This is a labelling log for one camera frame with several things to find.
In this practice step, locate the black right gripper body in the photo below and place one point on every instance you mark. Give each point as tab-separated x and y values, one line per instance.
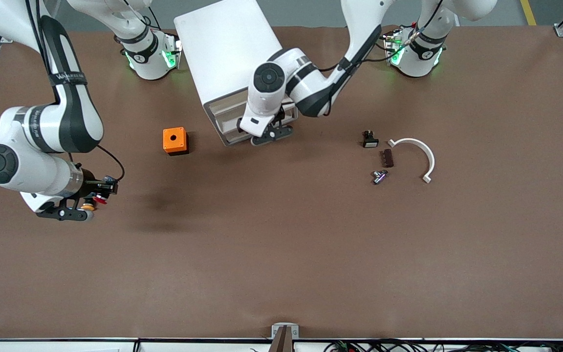
91	186

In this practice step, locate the red mushroom push button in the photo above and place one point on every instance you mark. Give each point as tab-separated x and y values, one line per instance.
99	200

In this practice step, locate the white plastic drawer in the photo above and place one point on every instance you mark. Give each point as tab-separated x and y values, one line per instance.
235	137
227	113
230	124
227	101

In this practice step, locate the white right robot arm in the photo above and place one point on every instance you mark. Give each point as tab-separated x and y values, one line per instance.
74	122

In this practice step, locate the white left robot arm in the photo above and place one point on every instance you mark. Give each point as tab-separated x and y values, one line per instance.
306	83

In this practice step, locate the yellow mushroom push button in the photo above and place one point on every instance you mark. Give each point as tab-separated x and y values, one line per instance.
87	207

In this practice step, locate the orange black button box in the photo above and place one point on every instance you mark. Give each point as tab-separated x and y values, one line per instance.
168	144

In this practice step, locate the white drawer cabinet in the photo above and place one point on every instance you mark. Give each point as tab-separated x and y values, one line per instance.
223	44

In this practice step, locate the black white square push button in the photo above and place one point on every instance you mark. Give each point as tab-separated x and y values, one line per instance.
370	142

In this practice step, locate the brown terminal block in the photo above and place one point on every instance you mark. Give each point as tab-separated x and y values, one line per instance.
387	158

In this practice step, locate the silver key switch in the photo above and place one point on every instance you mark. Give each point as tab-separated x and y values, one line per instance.
379	177

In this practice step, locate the white table edge rail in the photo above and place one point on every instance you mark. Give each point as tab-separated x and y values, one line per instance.
42	346

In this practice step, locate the white curved plastic bracket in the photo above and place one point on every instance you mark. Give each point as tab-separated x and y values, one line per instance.
428	156

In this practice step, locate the grey metal camera mount bracket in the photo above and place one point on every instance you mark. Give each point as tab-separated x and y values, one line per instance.
285	332

